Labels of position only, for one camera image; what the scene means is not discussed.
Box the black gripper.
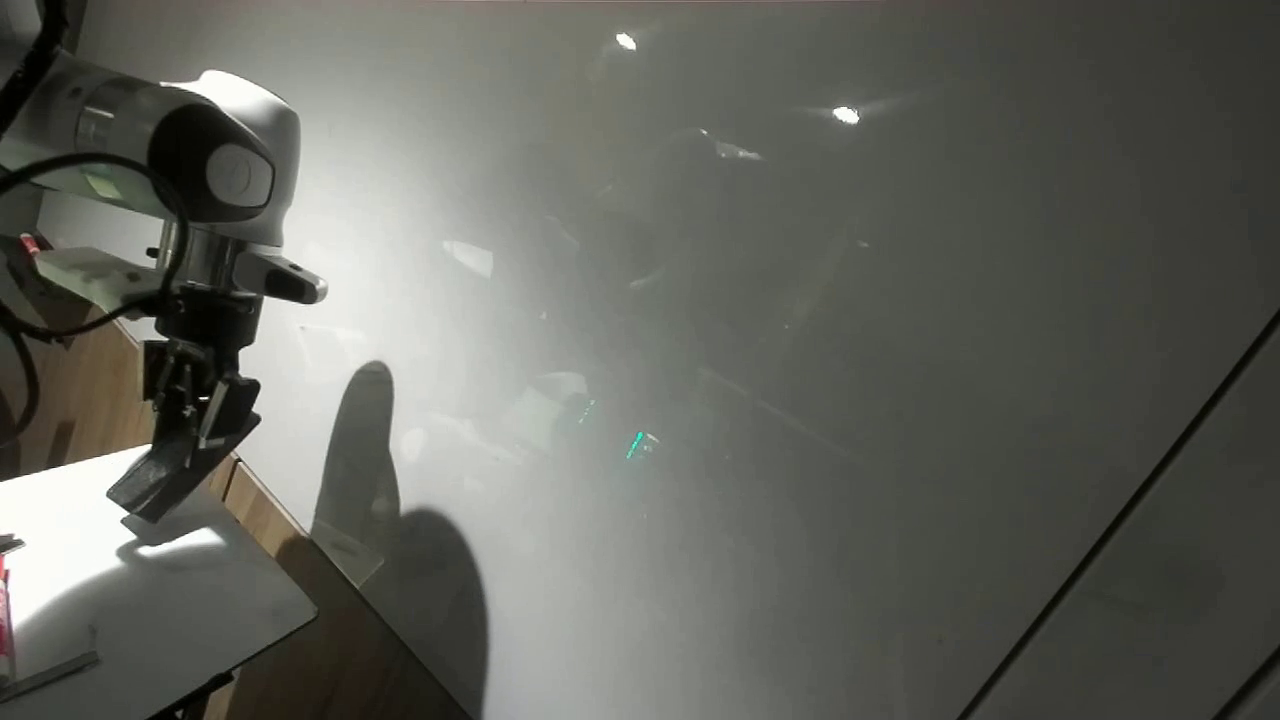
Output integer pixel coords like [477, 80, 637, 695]
[140, 285, 266, 463]

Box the black whiteboard eraser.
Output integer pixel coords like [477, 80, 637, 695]
[103, 418, 258, 525]

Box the red marker pen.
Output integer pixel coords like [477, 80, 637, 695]
[0, 551, 17, 687]

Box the white table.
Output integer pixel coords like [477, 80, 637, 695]
[0, 443, 325, 720]

